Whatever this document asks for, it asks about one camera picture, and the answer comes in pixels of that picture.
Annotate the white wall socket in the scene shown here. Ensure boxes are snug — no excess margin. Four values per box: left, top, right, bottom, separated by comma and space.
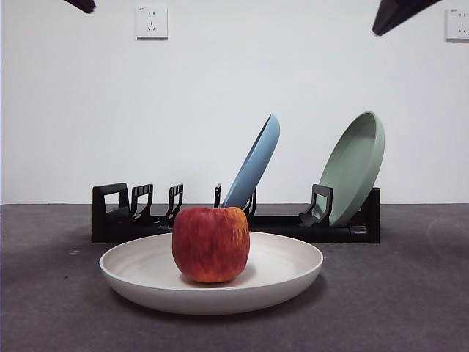
445, 7, 469, 41
136, 5, 169, 40

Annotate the cream yellow plate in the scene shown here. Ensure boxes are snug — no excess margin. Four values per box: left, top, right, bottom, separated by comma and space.
99, 230, 325, 316

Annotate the black plate rack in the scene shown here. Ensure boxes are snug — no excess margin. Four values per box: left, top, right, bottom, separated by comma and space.
92, 182, 381, 244

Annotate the blue plate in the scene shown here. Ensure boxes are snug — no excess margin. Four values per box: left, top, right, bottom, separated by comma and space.
221, 113, 281, 209

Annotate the red apple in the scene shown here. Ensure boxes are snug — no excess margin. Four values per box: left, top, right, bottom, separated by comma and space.
171, 205, 251, 284

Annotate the green plate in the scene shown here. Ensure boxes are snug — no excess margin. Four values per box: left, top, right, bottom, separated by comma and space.
317, 111, 386, 227

